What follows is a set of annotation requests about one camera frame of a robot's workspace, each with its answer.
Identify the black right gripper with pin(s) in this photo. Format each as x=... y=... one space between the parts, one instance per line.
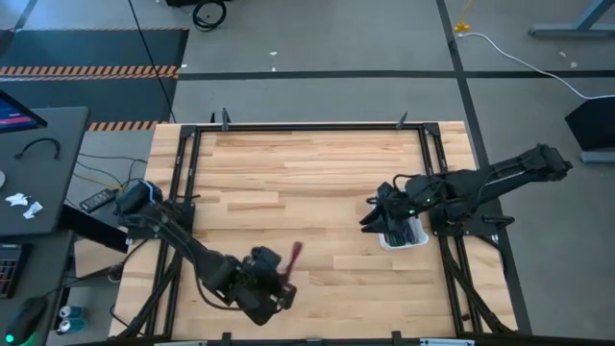
x=394 y=204

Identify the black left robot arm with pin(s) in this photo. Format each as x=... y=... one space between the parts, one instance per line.
x=206 y=264

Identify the black aluminium table frame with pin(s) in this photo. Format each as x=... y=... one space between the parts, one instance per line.
x=307 y=127

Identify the black computer mouse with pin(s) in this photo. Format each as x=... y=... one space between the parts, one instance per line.
x=26 y=317

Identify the computer monitor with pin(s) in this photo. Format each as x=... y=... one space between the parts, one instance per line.
x=14 y=117

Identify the black keyboard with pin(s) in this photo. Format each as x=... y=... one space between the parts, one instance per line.
x=9 y=271

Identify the crumpled white paper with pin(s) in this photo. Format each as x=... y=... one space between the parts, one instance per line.
x=32 y=210
x=17 y=199

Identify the grey desk leg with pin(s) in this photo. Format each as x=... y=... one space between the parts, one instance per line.
x=572 y=31

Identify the black box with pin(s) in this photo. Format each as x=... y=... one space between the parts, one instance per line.
x=593 y=125

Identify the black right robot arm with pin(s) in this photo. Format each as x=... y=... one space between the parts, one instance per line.
x=480 y=185

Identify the black hazard-striped floor mat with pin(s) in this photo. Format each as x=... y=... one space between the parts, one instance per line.
x=96 y=48

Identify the dark grey desk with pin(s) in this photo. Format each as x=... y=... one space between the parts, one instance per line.
x=43 y=192

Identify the black remote control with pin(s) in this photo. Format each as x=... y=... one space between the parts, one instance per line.
x=98 y=200

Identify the blue drink can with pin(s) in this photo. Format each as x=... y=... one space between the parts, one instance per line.
x=67 y=327
x=72 y=311

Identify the black table clamp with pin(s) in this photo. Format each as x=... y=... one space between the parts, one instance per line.
x=396 y=335
x=226 y=336

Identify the white plastic bin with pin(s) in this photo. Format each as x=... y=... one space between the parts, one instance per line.
x=417 y=241

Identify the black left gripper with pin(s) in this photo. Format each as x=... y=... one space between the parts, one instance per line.
x=259 y=288

